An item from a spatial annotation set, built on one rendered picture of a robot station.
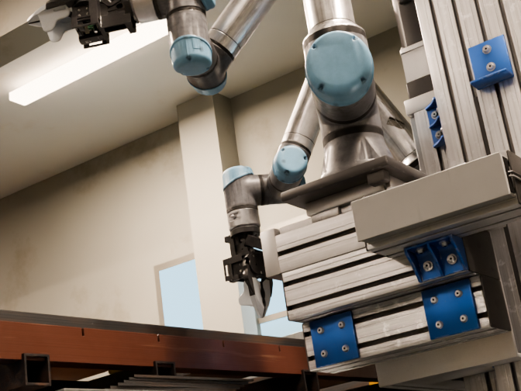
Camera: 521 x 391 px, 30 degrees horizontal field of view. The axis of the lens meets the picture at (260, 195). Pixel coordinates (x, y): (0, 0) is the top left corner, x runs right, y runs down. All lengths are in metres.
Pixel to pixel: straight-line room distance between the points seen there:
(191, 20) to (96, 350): 0.62
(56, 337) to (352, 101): 0.64
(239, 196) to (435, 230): 0.81
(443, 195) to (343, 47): 0.34
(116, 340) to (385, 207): 0.53
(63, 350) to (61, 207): 5.76
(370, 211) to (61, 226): 5.86
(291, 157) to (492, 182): 0.76
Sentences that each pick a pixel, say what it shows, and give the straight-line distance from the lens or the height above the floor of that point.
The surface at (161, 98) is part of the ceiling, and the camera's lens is 6.41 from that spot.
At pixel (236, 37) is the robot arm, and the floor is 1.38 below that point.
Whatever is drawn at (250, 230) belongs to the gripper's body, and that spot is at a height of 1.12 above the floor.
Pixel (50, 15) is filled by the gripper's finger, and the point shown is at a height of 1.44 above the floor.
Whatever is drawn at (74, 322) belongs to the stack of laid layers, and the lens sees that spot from 1.73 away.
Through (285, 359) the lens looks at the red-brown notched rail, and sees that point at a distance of 2.08.
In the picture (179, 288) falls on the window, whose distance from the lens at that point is 6.45.
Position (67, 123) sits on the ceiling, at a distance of 6.65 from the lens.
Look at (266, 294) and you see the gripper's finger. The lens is 2.24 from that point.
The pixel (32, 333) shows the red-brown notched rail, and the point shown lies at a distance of 1.61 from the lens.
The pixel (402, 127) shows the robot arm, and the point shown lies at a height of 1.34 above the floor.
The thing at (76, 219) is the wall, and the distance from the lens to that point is 7.24.
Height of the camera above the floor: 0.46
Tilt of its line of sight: 19 degrees up
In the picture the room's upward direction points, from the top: 8 degrees counter-clockwise
